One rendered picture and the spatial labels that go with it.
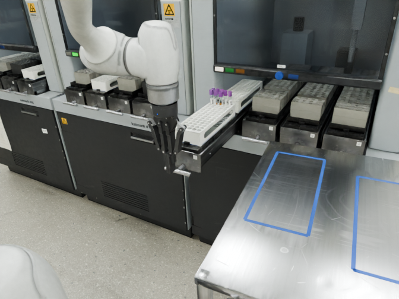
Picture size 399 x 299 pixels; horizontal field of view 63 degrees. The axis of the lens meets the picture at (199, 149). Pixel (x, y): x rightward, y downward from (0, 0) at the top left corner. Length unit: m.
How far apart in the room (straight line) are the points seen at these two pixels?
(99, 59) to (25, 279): 0.56
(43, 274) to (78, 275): 1.30
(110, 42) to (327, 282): 0.73
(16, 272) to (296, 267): 0.47
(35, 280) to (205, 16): 1.09
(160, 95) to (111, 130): 0.89
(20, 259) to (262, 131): 0.96
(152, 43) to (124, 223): 1.42
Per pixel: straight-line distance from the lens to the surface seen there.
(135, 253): 1.88
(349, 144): 1.22
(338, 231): 0.78
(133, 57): 0.88
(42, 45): 2.06
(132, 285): 1.74
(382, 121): 1.28
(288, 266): 0.68
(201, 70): 1.41
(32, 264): 0.56
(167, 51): 0.85
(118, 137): 1.73
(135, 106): 1.56
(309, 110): 1.28
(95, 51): 0.90
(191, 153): 1.06
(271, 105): 1.31
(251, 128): 1.29
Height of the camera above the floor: 1.32
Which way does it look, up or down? 29 degrees down
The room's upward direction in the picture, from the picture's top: 3 degrees counter-clockwise
